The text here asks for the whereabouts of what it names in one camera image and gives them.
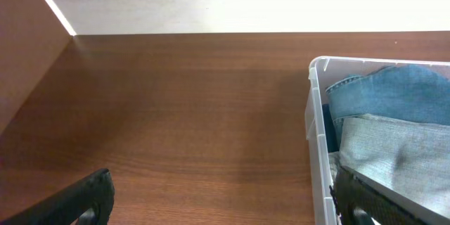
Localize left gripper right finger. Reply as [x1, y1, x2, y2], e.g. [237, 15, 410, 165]
[330, 166, 449, 225]

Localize clear plastic storage container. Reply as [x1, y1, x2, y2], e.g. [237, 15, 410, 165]
[304, 56, 449, 225]

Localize light grey jeans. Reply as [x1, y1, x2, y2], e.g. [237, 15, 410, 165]
[328, 114, 449, 217]

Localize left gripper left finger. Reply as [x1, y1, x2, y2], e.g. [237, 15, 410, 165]
[1, 168, 115, 225]

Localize dark blue jeans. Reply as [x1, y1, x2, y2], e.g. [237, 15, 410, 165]
[326, 65, 449, 152]

